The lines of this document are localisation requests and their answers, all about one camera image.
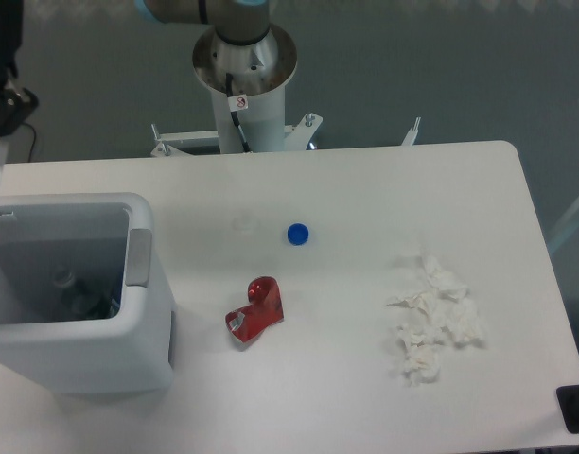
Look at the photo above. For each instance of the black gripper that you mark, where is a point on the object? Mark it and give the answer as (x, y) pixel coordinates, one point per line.
(17, 103)

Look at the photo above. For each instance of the white plastic trash can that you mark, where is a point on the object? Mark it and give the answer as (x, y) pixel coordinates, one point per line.
(108, 236)

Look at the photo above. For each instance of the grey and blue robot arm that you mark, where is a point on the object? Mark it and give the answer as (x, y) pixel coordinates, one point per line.
(236, 22)

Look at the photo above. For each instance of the blue bottle cap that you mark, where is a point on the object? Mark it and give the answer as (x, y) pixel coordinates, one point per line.
(297, 234)

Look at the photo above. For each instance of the crushed red can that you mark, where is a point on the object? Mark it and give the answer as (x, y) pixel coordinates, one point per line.
(264, 309)

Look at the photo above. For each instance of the plastic bottle in bin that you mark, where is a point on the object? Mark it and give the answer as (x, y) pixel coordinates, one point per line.
(83, 298)

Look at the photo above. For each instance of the crumpled white tissue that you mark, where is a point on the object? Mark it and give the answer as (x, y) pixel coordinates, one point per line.
(442, 314)

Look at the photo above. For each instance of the black device at edge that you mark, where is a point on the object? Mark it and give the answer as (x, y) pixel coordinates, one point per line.
(568, 399)

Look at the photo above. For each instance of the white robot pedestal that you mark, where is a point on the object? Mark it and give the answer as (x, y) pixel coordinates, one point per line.
(247, 85)

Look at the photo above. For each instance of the white pedestal base frame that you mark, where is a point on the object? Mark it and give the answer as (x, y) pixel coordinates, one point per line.
(297, 137)

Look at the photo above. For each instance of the white frame at right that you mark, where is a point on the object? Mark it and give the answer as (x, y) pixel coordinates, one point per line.
(564, 228)

